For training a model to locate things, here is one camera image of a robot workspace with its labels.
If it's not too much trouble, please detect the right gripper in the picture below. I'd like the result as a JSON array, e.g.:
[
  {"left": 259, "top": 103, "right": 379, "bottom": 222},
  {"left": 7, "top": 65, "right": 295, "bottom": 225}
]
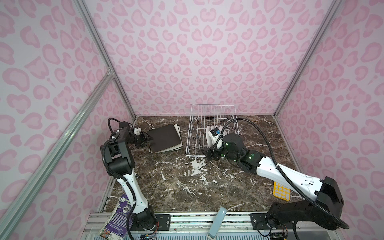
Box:
[{"left": 199, "top": 139, "right": 240, "bottom": 163}]

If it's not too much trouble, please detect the white round plate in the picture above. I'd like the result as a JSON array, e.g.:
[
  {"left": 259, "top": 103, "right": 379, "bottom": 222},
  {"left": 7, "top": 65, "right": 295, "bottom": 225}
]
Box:
[
  {"left": 206, "top": 126, "right": 214, "bottom": 148},
  {"left": 219, "top": 126, "right": 228, "bottom": 136}
]

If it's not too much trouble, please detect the black square plate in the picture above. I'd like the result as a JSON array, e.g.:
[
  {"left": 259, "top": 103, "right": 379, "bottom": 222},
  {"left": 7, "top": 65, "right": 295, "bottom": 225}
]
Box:
[{"left": 146, "top": 123, "right": 183, "bottom": 153}]

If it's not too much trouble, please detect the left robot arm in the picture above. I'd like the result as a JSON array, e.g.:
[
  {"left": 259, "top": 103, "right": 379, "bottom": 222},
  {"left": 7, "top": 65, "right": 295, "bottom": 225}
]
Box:
[{"left": 101, "top": 118, "right": 157, "bottom": 230}]

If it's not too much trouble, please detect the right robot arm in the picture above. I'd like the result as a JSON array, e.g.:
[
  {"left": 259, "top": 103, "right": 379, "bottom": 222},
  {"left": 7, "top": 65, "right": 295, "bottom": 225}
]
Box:
[{"left": 201, "top": 134, "right": 349, "bottom": 231}]

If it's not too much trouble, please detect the grey-blue phone-like device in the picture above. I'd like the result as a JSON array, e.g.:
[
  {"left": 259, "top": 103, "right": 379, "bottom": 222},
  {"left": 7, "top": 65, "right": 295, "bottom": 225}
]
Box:
[{"left": 207, "top": 206, "right": 227, "bottom": 240}]

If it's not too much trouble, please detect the yellow calculator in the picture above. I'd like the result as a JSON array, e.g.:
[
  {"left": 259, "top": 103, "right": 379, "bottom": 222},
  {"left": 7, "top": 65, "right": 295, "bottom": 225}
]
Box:
[{"left": 273, "top": 182, "right": 291, "bottom": 202}]

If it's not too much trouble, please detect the purple booklet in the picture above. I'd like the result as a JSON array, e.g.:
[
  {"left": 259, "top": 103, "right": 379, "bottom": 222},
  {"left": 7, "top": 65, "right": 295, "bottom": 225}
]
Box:
[{"left": 99, "top": 194, "right": 133, "bottom": 240}]

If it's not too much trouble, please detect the white wire dish rack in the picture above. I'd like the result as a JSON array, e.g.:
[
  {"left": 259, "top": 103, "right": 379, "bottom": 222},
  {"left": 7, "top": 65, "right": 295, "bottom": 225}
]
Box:
[{"left": 186, "top": 104, "right": 237, "bottom": 158}]

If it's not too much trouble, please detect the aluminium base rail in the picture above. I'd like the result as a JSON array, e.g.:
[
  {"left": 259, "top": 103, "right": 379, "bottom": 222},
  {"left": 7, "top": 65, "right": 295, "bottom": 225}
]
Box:
[{"left": 81, "top": 212, "right": 344, "bottom": 240}]

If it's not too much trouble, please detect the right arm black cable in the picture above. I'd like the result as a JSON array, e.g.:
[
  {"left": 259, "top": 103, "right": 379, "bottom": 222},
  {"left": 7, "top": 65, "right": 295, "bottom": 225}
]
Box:
[{"left": 215, "top": 117, "right": 350, "bottom": 230}]

